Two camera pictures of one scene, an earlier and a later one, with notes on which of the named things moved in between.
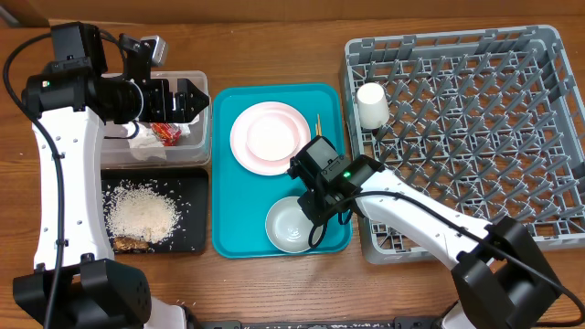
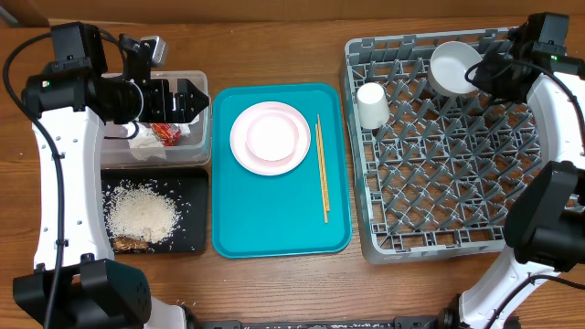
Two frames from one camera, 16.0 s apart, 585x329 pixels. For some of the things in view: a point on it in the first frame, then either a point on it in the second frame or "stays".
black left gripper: x=164 y=113 stays
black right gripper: x=310 y=201 -> x=489 y=73
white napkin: x=146 y=143 stays
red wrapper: x=168 y=132 stays
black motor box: x=320 y=161 -> x=548 y=33
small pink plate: x=272 y=137 stays
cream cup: x=373 y=106 stays
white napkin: x=185 y=126 stays
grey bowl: x=287 y=226 -> x=449 y=61
